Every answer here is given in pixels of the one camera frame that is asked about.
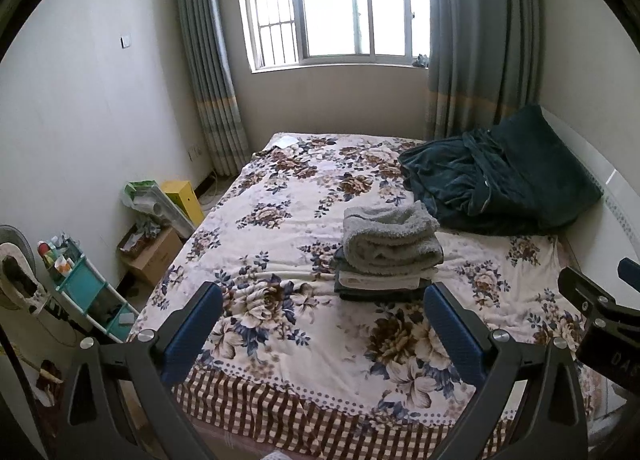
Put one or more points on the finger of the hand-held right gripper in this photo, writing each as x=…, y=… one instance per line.
x=631, y=274
x=590, y=292

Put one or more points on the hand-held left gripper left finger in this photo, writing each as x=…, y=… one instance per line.
x=192, y=327

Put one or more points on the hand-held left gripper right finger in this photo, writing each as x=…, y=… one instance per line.
x=455, y=330

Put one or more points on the grey fluffy towel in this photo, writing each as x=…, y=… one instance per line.
x=390, y=237

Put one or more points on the folded white pants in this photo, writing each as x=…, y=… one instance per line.
x=380, y=281

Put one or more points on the cardboard box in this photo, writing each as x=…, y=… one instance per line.
x=152, y=257

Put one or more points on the floral printed blanket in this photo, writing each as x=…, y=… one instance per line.
x=280, y=250

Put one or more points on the teal storage shelf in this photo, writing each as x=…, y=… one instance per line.
x=82, y=287

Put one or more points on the yellow box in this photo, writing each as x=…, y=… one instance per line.
x=182, y=200

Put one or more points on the green and white plastic bag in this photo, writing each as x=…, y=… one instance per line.
x=147, y=205

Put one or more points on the dark teal pillow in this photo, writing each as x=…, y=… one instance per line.
x=550, y=164

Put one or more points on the dark green blanket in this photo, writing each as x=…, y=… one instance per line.
x=460, y=179

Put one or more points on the white standing fan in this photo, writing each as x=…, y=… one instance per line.
x=17, y=275

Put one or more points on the white paper sheet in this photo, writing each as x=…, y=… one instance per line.
x=286, y=141

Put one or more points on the small windowsill plant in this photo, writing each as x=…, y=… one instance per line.
x=421, y=61

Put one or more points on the grey-green striped curtain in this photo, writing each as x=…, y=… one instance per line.
x=210, y=54
x=480, y=34

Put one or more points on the wall socket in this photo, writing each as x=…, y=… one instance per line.
x=193, y=152

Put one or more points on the wall switch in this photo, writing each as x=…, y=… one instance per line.
x=125, y=41

